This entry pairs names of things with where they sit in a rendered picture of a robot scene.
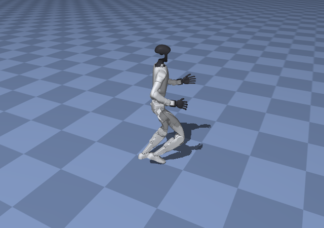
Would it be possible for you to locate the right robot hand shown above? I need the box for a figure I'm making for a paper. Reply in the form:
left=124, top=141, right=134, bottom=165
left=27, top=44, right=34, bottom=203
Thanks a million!
left=170, top=98, right=188, bottom=110

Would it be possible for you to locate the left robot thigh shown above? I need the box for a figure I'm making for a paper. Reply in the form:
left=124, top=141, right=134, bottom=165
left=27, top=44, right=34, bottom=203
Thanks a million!
left=150, top=103, right=168, bottom=136

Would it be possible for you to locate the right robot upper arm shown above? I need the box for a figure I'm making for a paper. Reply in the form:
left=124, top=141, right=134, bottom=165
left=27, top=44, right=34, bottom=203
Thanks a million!
left=150, top=69, right=166, bottom=100

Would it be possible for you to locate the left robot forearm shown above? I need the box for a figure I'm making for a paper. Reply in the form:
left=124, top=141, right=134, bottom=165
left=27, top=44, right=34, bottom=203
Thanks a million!
left=168, top=79, right=181, bottom=86

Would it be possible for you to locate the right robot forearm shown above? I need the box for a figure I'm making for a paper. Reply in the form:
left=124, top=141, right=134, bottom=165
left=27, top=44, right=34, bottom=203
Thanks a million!
left=154, top=92, right=175, bottom=106

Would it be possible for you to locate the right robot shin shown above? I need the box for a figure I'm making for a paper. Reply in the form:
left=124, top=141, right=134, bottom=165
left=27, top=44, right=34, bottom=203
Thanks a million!
left=154, top=136, right=184, bottom=157

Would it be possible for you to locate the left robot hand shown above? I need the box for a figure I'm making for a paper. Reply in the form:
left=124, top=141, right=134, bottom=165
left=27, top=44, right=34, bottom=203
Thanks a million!
left=177, top=74, right=196, bottom=85

